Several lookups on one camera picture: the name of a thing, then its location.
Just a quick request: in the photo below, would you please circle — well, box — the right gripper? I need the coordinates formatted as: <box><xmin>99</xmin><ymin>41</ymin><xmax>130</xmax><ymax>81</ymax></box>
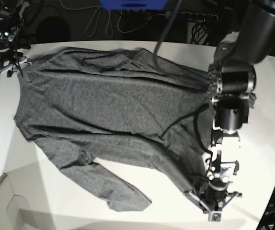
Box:
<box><xmin>0</xmin><ymin>51</ymin><xmax>32</xmax><ymax>77</ymax></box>

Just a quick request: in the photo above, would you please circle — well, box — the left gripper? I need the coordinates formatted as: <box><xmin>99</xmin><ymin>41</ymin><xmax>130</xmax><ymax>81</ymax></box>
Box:
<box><xmin>183</xmin><ymin>179</ymin><xmax>242</xmax><ymax>215</ymax></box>

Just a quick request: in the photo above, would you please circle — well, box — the grey long-sleeve t-shirt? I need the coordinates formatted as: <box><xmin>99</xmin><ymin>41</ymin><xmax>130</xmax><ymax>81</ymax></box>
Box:
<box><xmin>14</xmin><ymin>47</ymin><xmax>214</xmax><ymax>211</ymax></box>

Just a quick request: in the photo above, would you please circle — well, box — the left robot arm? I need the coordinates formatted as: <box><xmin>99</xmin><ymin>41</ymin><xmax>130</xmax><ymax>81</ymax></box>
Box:
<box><xmin>184</xmin><ymin>0</ymin><xmax>275</xmax><ymax>222</ymax></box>

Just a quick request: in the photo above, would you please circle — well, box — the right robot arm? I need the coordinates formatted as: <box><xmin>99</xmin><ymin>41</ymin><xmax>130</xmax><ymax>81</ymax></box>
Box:
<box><xmin>0</xmin><ymin>0</ymin><xmax>32</xmax><ymax>78</ymax></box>

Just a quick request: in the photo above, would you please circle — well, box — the blue plastic bin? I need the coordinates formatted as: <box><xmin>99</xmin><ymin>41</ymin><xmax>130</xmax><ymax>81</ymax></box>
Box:
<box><xmin>100</xmin><ymin>0</ymin><xmax>168</xmax><ymax>10</ymax></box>

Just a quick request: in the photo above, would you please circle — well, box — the black power strip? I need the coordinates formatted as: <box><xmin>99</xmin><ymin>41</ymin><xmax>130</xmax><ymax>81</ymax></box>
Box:
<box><xmin>175</xmin><ymin>11</ymin><xmax>219</xmax><ymax>23</ymax></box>

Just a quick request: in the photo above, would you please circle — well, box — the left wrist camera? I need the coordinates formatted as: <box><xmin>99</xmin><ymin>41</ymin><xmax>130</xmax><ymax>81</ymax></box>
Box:
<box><xmin>208</xmin><ymin>210</ymin><xmax>222</xmax><ymax>223</ymax></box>

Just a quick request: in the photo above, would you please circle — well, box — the grey looped cable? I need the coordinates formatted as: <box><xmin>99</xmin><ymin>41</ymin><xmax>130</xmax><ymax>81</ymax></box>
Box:
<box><xmin>84</xmin><ymin>7</ymin><xmax>152</xmax><ymax>38</ymax></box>

